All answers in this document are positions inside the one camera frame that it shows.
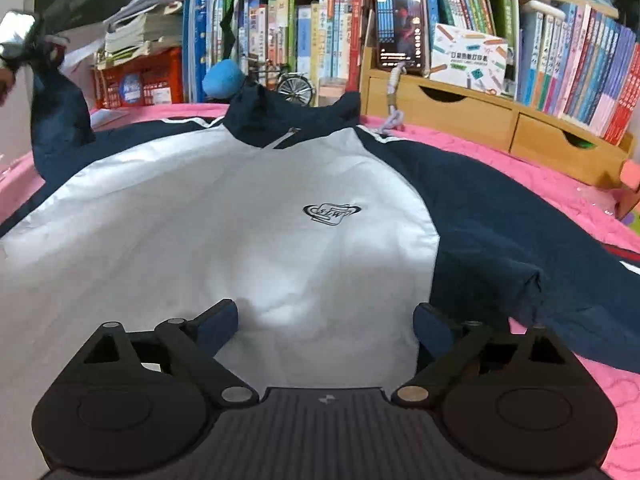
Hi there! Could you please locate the pink toy house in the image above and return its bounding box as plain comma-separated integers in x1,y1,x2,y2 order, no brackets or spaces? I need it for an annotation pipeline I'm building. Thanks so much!
615,159,640,221

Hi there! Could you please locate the white and navy jacket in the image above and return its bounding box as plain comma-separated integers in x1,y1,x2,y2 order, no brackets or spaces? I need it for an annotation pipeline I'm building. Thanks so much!
1,63,639,479

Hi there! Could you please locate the white patterned box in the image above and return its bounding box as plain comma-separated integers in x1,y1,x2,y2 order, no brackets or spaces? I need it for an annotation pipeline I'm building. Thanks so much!
428,24,508,96

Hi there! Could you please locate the stack of papers and books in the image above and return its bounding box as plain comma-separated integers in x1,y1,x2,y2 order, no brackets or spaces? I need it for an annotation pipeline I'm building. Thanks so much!
94,0,183,70

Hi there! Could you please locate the miniature bicycle model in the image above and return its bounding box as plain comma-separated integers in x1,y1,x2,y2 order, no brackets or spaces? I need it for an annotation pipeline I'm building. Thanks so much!
247,61,316,107

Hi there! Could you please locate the smartphone with lit screen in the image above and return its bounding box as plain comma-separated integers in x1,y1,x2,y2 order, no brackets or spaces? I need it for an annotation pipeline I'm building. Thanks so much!
375,0,425,74

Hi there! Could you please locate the blue notebook on table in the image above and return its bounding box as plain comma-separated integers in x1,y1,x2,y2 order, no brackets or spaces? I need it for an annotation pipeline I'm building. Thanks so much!
90,108,129,130

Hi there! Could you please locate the wooden drawer organizer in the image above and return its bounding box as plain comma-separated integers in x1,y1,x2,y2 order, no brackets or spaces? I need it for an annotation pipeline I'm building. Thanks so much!
359,46,637,190

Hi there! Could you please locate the white loose paper sheet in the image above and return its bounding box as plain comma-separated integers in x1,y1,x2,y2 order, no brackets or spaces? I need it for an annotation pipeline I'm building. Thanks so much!
58,38,104,76

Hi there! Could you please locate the row of colourful books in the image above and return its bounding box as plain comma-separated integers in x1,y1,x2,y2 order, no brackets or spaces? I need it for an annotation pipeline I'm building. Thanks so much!
234,0,640,148

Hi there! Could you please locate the pink lidded cup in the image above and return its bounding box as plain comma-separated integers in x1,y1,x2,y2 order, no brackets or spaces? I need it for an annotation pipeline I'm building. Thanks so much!
317,77,347,107

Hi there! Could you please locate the red plastic crate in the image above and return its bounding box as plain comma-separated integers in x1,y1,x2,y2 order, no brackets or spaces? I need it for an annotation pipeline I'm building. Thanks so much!
92,48,183,110

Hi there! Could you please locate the left row of books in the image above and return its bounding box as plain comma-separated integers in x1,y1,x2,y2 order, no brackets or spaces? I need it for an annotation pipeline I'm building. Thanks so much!
182,0,230,103

